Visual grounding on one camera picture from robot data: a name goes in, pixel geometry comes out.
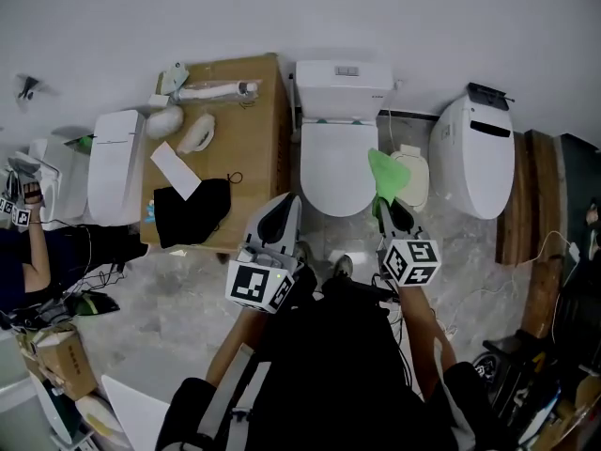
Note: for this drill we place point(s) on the plastic-wrapped white foam part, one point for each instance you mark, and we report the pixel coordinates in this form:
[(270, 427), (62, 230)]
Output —
[(164, 122)]

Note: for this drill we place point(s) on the white open toilet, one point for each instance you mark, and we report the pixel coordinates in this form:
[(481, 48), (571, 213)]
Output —
[(70, 181)]

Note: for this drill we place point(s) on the white board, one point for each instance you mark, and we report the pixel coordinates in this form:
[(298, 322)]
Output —
[(136, 416)]

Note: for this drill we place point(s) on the white pipe in plastic bag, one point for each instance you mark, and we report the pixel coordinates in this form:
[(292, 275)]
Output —
[(211, 91)]

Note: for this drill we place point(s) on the person's right shoe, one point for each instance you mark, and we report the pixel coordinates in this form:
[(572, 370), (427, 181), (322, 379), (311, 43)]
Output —
[(342, 266)]

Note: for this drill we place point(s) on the white smart toilet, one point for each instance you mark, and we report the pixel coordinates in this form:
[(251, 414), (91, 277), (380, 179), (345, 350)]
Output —
[(469, 172)]

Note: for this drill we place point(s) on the black and green bag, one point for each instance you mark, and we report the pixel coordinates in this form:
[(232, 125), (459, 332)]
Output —
[(94, 304)]

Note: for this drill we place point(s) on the large cardboard box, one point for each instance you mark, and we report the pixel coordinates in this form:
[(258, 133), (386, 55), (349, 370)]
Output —
[(244, 134)]

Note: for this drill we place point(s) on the small cardboard box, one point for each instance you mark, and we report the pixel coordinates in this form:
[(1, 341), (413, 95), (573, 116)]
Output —
[(66, 364)]

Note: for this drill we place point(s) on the small white card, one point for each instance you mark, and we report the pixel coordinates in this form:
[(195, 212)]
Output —
[(158, 100)]

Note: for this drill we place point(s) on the person's right forearm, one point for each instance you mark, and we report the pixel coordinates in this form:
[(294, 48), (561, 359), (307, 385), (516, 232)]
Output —
[(422, 327)]

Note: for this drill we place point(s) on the person's black trousers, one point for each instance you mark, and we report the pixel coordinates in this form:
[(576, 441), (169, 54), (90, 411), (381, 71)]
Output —
[(338, 346)]

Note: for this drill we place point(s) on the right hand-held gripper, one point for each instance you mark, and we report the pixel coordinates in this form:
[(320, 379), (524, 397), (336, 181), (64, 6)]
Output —
[(413, 261)]

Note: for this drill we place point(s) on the green cloth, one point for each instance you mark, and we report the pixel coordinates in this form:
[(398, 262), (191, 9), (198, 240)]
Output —
[(387, 172)]

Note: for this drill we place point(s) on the cluttered black storage rack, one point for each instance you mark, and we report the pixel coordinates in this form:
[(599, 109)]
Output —
[(540, 369)]

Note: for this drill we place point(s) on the person's black shirt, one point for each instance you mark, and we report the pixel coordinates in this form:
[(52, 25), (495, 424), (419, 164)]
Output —
[(188, 411)]

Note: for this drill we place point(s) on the person's left forearm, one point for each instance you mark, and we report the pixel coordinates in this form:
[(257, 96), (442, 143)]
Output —
[(235, 341)]

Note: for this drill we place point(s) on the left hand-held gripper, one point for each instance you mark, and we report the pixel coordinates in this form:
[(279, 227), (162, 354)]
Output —
[(253, 284)]

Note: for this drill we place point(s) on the silver gripper camera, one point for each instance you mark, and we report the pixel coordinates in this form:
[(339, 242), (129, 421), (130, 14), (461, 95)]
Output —
[(249, 255)]

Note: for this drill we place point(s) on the white paper strip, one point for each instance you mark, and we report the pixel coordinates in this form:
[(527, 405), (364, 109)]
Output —
[(174, 169)]

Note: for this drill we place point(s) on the person's shoe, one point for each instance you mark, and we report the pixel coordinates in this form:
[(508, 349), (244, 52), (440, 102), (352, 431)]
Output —
[(304, 254), (342, 266)]

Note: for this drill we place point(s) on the brown wooden planks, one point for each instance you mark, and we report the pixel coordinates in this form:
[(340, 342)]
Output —
[(530, 195)]

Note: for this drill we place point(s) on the person's left shoe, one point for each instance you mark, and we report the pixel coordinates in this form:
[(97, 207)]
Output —
[(304, 254)]

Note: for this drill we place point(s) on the white toilet tank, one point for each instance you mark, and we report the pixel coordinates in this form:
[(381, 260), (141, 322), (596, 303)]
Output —
[(343, 92)]

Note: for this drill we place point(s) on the white toilet lid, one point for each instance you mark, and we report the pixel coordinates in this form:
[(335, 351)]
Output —
[(335, 172)]

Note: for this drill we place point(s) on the black wall bracket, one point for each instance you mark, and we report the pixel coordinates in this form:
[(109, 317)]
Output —
[(29, 87)]

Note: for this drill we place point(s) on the pale green packet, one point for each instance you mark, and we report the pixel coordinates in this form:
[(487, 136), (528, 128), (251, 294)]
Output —
[(176, 78)]

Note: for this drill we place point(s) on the white foam slippers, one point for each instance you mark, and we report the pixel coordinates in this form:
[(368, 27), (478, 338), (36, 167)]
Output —
[(195, 134)]

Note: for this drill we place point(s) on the cream lidded waste bin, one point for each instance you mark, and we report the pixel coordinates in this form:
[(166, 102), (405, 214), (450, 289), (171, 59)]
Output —
[(415, 181)]

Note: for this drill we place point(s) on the white power adapter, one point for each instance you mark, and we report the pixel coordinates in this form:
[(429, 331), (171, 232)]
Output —
[(574, 251)]

